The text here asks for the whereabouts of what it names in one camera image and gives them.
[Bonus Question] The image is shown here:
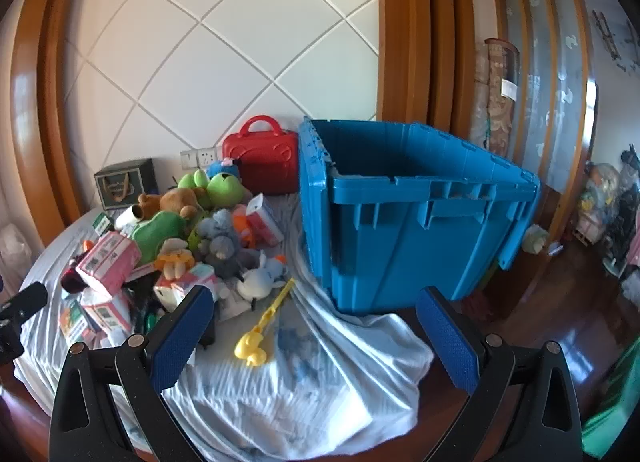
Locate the pile of bags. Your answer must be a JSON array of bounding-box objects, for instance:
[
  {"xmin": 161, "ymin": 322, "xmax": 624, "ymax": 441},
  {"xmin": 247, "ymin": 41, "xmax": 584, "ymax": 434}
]
[{"xmin": 575, "ymin": 144, "xmax": 640, "ymax": 293}]

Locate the red box with white tag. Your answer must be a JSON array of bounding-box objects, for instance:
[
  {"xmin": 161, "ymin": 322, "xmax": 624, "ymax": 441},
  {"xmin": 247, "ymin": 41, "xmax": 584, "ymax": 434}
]
[{"xmin": 246, "ymin": 193, "xmax": 283, "ymax": 245}]

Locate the grey mouse plush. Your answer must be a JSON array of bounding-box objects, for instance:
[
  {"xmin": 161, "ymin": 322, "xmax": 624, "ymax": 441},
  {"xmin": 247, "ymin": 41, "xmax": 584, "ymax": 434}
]
[{"xmin": 195, "ymin": 209, "xmax": 256, "ymax": 278}]

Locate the curved wooden wall trim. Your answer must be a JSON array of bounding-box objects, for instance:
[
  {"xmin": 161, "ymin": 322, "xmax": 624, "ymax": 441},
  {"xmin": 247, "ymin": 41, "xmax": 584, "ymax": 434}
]
[{"xmin": 10, "ymin": 0, "xmax": 108, "ymax": 248}]

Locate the small pink box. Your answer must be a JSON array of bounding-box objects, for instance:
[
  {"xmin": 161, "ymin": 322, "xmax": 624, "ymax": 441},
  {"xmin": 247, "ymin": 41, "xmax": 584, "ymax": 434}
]
[{"xmin": 82, "ymin": 292, "xmax": 133, "ymax": 335}]

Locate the blue and pink plush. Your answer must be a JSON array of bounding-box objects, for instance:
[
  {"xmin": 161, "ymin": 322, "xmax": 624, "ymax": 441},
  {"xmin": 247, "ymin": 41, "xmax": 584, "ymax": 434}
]
[{"xmin": 207, "ymin": 157, "xmax": 243, "ymax": 180}]

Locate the green flat plush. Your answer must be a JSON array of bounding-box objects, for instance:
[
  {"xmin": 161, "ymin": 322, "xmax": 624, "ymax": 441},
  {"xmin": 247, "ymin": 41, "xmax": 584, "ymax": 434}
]
[{"xmin": 129, "ymin": 210, "xmax": 188, "ymax": 265}]

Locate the green cloth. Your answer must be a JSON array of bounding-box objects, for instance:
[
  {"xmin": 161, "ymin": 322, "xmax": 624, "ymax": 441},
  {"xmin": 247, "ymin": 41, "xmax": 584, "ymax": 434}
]
[{"xmin": 582, "ymin": 342, "xmax": 640, "ymax": 460}]

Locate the clear plastic bag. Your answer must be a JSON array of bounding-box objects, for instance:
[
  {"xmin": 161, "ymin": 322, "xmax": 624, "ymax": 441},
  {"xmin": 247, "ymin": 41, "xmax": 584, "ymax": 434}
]
[{"xmin": 0, "ymin": 224, "xmax": 31, "ymax": 283}]

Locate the large pink box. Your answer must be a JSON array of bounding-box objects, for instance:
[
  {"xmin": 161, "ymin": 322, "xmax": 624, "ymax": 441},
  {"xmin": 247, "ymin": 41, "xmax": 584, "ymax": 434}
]
[{"xmin": 75, "ymin": 231, "xmax": 142, "ymax": 293}]

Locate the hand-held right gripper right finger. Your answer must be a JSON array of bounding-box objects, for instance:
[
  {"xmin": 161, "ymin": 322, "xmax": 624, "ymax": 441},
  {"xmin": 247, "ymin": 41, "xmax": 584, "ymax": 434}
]
[{"xmin": 416, "ymin": 286, "xmax": 585, "ymax": 462}]

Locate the dark green gift box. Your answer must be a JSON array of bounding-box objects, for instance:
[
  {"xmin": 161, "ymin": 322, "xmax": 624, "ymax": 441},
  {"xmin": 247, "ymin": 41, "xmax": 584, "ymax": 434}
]
[{"xmin": 94, "ymin": 158, "xmax": 160, "ymax": 211}]

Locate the blue plastic crate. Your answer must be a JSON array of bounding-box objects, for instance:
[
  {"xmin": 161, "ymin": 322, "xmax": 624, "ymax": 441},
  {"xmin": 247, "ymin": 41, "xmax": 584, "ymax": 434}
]
[{"xmin": 298, "ymin": 117, "xmax": 542, "ymax": 315}]

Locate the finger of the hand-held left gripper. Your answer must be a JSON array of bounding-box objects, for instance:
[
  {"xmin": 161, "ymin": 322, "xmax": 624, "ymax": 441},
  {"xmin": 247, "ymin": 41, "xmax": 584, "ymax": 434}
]
[{"xmin": 0, "ymin": 281, "xmax": 49, "ymax": 321}]

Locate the rolled patterned carpet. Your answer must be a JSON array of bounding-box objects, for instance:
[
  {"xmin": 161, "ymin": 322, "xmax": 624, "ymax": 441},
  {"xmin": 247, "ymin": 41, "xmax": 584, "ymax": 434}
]
[{"xmin": 470, "ymin": 38, "xmax": 521, "ymax": 158}]

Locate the light blue cloth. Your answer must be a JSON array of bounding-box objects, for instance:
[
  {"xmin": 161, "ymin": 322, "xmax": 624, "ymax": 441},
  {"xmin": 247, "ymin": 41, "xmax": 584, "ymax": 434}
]
[{"xmin": 14, "ymin": 192, "xmax": 435, "ymax": 462}]

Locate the doll with orange scarf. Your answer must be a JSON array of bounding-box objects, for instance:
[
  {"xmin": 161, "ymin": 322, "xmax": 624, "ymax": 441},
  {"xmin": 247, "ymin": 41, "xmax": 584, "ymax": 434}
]
[{"xmin": 155, "ymin": 238, "xmax": 197, "ymax": 283}]

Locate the red toy suitcase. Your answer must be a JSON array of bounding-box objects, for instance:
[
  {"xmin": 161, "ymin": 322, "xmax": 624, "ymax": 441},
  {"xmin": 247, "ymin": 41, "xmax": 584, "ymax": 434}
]
[{"xmin": 222, "ymin": 115, "xmax": 301, "ymax": 195}]

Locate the wooden pillar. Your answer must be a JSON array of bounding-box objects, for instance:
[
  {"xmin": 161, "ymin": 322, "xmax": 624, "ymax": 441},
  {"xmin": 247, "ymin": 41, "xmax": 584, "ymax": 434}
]
[{"xmin": 375, "ymin": 0, "xmax": 476, "ymax": 143}]

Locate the small green white plush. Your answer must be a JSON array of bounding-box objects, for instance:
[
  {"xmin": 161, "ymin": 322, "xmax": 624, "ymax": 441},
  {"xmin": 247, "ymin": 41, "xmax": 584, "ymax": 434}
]
[{"xmin": 522, "ymin": 224, "xmax": 548, "ymax": 255}]

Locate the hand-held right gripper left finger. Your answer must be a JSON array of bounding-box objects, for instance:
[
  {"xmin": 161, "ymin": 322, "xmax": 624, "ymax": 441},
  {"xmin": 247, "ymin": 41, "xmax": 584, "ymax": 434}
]
[{"xmin": 48, "ymin": 285, "xmax": 216, "ymax": 462}]

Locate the yellow plastic toy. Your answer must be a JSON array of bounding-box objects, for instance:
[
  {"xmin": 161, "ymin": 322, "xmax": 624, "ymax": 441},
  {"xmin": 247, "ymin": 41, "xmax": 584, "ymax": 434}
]
[{"xmin": 235, "ymin": 278, "xmax": 297, "ymax": 367}]

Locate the brown teddy bear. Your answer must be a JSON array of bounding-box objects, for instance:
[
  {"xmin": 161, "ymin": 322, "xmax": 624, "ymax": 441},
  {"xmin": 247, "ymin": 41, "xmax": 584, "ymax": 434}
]
[{"xmin": 138, "ymin": 188, "xmax": 201, "ymax": 220}]

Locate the wooden frosted glass partition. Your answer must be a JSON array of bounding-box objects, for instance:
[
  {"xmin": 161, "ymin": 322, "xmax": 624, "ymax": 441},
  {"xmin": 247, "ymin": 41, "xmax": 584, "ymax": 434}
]
[{"xmin": 485, "ymin": 0, "xmax": 598, "ymax": 243}]

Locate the green frog plush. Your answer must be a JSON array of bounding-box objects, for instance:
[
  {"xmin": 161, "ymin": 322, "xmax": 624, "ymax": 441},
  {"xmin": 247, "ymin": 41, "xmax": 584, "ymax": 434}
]
[{"xmin": 177, "ymin": 168, "xmax": 253, "ymax": 210}]

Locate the white paper roll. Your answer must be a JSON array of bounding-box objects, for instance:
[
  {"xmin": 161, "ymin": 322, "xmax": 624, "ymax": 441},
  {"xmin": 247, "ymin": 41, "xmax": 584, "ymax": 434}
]
[{"xmin": 114, "ymin": 207, "xmax": 146, "ymax": 230}]

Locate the white and pink box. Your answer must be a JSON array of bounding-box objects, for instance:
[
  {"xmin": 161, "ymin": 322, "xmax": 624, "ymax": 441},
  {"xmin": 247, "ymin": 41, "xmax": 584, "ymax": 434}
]
[{"xmin": 152, "ymin": 264, "xmax": 221, "ymax": 310}]

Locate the green and orange box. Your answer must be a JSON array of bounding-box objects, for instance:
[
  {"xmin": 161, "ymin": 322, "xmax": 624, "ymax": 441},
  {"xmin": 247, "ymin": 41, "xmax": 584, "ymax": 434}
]
[{"xmin": 59, "ymin": 302, "xmax": 91, "ymax": 338}]

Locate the orange plush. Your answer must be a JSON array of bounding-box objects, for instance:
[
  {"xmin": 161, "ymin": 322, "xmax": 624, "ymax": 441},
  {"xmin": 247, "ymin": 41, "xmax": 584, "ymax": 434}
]
[{"xmin": 231, "ymin": 206, "xmax": 261, "ymax": 248}]

